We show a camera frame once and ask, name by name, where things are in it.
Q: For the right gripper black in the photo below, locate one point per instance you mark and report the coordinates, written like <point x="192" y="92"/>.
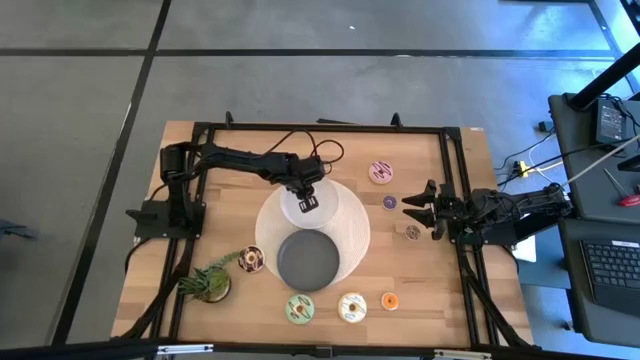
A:
<point x="452" y="207"/>

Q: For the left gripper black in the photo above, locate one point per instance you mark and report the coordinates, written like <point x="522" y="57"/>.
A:
<point x="306" y="172"/>

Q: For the small brown sprinkle donut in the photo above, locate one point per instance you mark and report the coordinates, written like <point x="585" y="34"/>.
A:
<point x="412" y="232"/>

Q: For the small purple sprinkle donut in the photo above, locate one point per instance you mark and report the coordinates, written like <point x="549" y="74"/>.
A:
<point x="389" y="202"/>

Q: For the large chocolate iced donut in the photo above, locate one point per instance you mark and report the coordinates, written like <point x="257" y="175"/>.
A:
<point x="251" y="259"/>

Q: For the small orange iced donut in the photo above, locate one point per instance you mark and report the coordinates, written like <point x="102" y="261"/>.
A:
<point x="385" y="301"/>

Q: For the large green iced donut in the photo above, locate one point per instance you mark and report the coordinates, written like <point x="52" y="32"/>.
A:
<point x="294" y="312"/>

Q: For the large white iced donut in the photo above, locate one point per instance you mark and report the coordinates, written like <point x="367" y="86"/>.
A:
<point x="346" y="310"/>

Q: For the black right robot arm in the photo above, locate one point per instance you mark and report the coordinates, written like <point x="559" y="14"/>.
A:
<point x="525" y="205"/>

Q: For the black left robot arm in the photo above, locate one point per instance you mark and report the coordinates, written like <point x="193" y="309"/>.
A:
<point x="240" y="161"/>

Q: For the round white plate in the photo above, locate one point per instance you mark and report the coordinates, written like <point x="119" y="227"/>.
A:
<point x="326" y="210"/>

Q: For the round white woven placemat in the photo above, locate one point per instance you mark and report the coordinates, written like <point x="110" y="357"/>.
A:
<point x="352" y="227"/>

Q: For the large pink iced donut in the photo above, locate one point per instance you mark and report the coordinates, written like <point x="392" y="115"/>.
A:
<point x="381" y="172"/>

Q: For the round dark grey plate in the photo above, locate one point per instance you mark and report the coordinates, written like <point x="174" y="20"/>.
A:
<point x="308" y="261"/>

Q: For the yellow plug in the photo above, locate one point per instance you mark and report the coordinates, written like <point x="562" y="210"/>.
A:
<point x="523" y="168"/>

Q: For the small green potted plant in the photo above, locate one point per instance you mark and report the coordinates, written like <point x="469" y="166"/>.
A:
<point x="207" y="282"/>

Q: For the small black power plug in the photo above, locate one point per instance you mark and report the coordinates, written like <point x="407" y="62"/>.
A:
<point x="545" y="126"/>

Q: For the dark grey desk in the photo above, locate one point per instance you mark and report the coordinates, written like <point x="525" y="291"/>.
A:
<point x="580" y="150"/>

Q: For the black computer keyboard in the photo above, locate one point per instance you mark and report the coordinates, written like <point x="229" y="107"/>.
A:
<point x="612" y="267"/>

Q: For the black power adapter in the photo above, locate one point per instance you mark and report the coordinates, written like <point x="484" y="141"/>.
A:
<point x="610" y="122"/>

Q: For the black slanted pole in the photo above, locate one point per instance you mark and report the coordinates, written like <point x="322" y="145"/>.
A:
<point x="605" y="80"/>

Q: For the black crossbar with silver brackets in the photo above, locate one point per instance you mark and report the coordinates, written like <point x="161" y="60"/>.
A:
<point x="100" y="350"/>

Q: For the black aluminium table frame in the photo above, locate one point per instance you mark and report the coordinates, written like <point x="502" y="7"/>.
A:
<point x="325" y="128"/>

